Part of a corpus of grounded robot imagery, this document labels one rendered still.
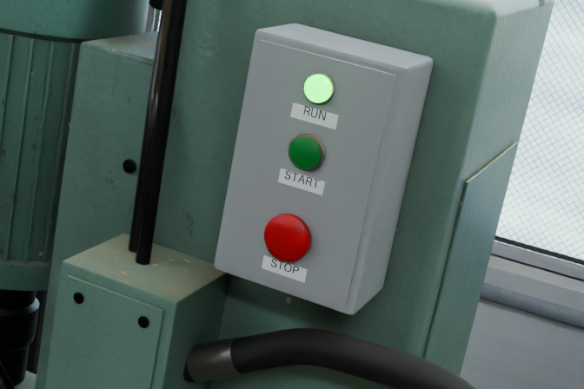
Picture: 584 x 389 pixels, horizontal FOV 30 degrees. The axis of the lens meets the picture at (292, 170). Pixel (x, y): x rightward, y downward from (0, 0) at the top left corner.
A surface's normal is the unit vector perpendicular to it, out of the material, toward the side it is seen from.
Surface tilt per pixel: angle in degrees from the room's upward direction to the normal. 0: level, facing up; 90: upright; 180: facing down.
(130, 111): 90
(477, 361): 90
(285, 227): 81
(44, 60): 90
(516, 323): 90
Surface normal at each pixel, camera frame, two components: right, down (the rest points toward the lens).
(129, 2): 0.88, 0.29
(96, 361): -0.39, 0.19
